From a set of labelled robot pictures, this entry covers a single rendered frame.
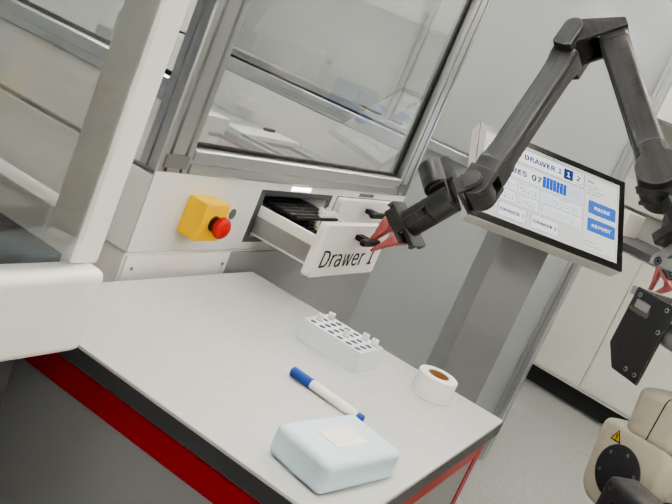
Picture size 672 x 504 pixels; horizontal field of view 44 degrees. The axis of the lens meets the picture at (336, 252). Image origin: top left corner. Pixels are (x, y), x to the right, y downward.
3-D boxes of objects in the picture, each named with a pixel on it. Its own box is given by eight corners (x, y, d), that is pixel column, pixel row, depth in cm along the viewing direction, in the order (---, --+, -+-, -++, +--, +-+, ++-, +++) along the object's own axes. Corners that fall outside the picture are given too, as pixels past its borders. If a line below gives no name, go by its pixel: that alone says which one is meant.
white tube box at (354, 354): (375, 367, 145) (383, 348, 144) (352, 373, 138) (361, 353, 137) (319, 332, 151) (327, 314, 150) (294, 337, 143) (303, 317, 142)
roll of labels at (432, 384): (415, 398, 139) (424, 377, 138) (407, 380, 145) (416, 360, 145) (452, 410, 140) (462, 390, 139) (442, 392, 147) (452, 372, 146)
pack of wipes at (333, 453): (340, 438, 113) (353, 410, 112) (391, 480, 107) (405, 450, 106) (263, 451, 101) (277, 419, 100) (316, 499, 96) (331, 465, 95)
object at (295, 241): (364, 262, 183) (375, 237, 182) (306, 266, 160) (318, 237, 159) (228, 187, 200) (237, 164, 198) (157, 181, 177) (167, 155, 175)
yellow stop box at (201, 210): (221, 243, 149) (235, 206, 148) (196, 244, 143) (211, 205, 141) (200, 231, 152) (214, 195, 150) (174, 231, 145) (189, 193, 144)
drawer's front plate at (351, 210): (378, 242, 218) (395, 203, 216) (325, 243, 192) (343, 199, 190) (372, 239, 219) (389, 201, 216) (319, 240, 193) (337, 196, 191)
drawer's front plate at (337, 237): (371, 271, 184) (391, 226, 182) (306, 278, 159) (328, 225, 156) (365, 268, 185) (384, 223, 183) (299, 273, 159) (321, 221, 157)
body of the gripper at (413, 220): (397, 206, 172) (427, 188, 169) (418, 250, 170) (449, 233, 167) (384, 205, 166) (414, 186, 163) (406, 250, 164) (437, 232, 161)
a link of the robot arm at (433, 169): (483, 180, 157) (494, 204, 164) (467, 135, 164) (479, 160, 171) (424, 203, 160) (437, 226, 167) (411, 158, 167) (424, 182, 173)
